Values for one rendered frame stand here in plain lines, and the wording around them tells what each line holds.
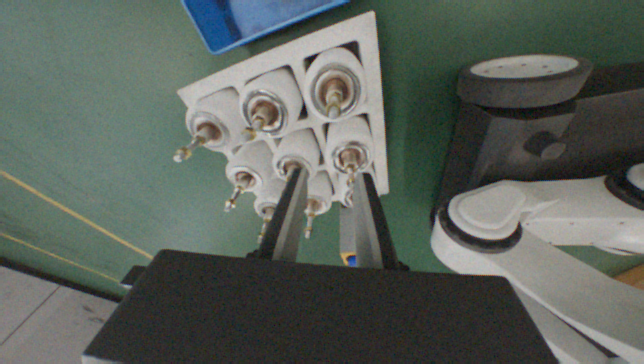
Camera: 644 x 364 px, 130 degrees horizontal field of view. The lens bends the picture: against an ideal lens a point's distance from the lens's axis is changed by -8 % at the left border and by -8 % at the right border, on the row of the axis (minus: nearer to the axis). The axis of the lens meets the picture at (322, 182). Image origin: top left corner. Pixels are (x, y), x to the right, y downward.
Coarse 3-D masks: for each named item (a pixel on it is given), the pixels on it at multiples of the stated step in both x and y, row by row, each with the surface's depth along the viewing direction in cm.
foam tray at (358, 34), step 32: (320, 32) 26; (352, 32) 26; (256, 64) 30; (288, 64) 29; (192, 96) 34; (320, 128) 37; (320, 160) 45; (384, 160) 41; (256, 192) 52; (384, 192) 48
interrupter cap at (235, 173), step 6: (234, 168) 36; (240, 168) 36; (246, 168) 36; (228, 174) 37; (234, 174) 37; (240, 174) 38; (246, 174) 38; (252, 174) 37; (258, 174) 37; (234, 180) 39; (252, 180) 39; (258, 180) 38; (252, 186) 40; (258, 186) 39
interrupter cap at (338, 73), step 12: (324, 72) 23; (336, 72) 23; (348, 72) 23; (312, 84) 24; (324, 84) 25; (348, 84) 24; (360, 84) 24; (312, 96) 26; (324, 96) 26; (348, 96) 25; (324, 108) 27; (348, 108) 26
